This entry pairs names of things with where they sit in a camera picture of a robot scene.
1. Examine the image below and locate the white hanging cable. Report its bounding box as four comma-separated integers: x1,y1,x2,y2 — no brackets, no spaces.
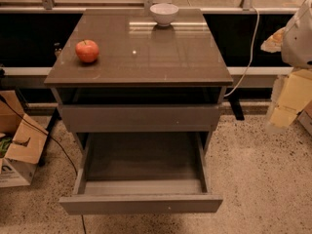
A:
223,7,261,98

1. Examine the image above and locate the white ceramic bowl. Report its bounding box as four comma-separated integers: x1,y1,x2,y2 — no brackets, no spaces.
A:
150,3,179,26

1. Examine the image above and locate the black floor cable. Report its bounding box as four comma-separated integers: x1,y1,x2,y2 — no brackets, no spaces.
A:
0,95,88,234

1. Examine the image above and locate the cardboard box right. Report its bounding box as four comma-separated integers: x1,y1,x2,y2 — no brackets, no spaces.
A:
298,101,312,136

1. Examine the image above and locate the red apple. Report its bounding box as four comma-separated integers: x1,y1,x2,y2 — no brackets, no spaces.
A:
75,40,99,63

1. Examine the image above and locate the grey drawer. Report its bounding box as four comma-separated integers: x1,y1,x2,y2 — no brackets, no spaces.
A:
58,105,220,133
59,132,222,215

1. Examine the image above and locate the grey top drawer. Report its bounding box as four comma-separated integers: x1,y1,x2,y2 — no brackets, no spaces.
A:
58,105,220,133

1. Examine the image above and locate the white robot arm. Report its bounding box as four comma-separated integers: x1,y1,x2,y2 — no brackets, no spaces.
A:
261,0,312,134

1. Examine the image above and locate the open cardboard box left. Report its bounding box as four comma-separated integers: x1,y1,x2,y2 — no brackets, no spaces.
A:
0,91,48,187

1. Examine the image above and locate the grey drawer cabinet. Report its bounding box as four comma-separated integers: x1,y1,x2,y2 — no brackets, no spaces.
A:
43,7,234,200

